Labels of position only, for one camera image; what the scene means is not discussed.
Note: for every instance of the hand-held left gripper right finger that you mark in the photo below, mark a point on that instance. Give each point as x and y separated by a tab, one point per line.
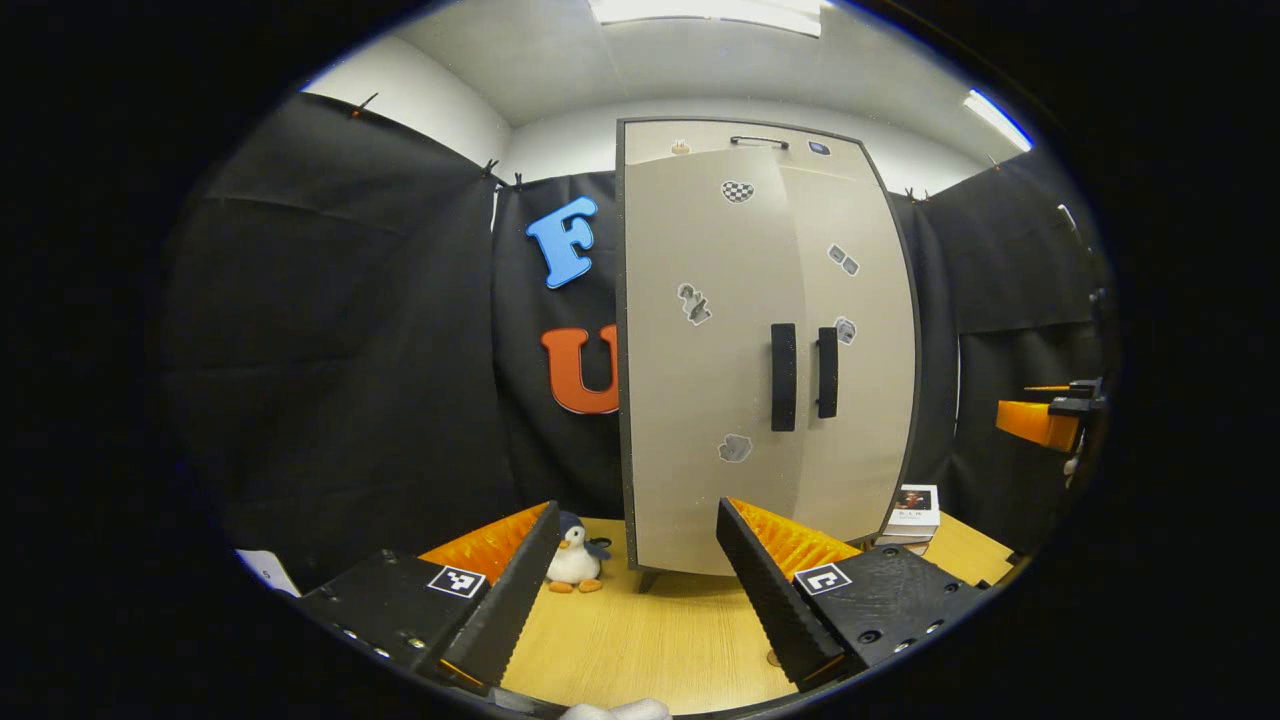
770	600

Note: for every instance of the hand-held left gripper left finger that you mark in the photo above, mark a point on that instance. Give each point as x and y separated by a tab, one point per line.
505	610

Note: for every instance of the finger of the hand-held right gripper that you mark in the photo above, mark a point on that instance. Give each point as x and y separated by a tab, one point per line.
1040	425
1080	398

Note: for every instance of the grey cabinet door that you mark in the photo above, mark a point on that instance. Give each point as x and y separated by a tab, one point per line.
690	400
870	420

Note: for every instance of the grey cabinet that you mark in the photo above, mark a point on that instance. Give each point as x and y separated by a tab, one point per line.
620	400

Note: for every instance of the plush penguin toy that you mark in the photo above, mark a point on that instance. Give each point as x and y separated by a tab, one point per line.
575	565

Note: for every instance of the white cover book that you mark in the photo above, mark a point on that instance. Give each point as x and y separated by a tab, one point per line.
915	515

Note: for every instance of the white printed card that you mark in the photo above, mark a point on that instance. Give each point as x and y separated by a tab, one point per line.
268	572

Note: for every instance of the ceiling light panel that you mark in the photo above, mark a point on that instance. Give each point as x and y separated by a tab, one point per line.
997	120
700	15

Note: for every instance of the black backdrop cloth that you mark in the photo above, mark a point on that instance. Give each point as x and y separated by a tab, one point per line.
350	350

